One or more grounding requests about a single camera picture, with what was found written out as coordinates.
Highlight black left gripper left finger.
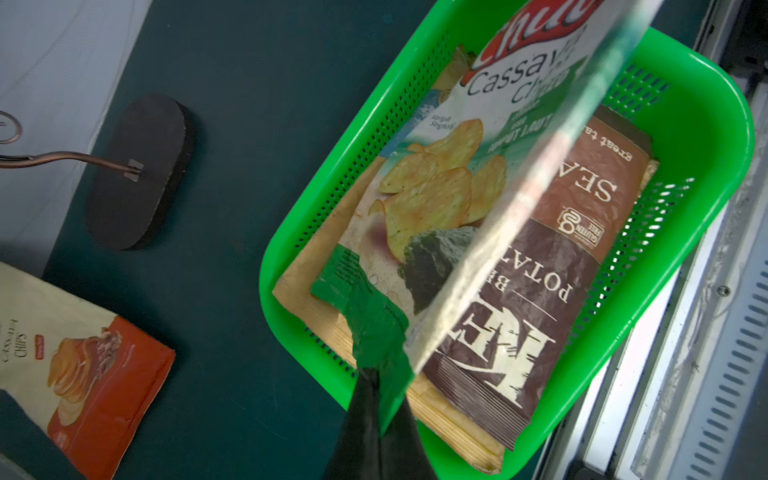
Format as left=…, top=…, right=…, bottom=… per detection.
left=322, top=368, right=382, bottom=480

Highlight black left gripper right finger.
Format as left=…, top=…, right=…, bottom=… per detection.
left=380, top=399, right=438, bottom=480

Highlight blue Sea Salt chips bag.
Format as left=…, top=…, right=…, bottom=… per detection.
left=259, top=157, right=660, bottom=479

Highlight brown Kettle chips bag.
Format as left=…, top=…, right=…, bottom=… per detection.
left=424, top=106, right=653, bottom=449

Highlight green seaweed snack bag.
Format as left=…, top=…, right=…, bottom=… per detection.
left=311, top=1, right=659, bottom=427

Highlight orange cheddar chips bag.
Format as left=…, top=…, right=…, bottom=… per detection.
left=1, top=264, right=175, bottom=479

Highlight green plastic basket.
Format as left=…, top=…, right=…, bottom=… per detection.
left=259, top=1, right=754, bottom=478

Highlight dark metal ornament stand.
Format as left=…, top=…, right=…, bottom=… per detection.
left=1, top=93, right=197, bottom=251

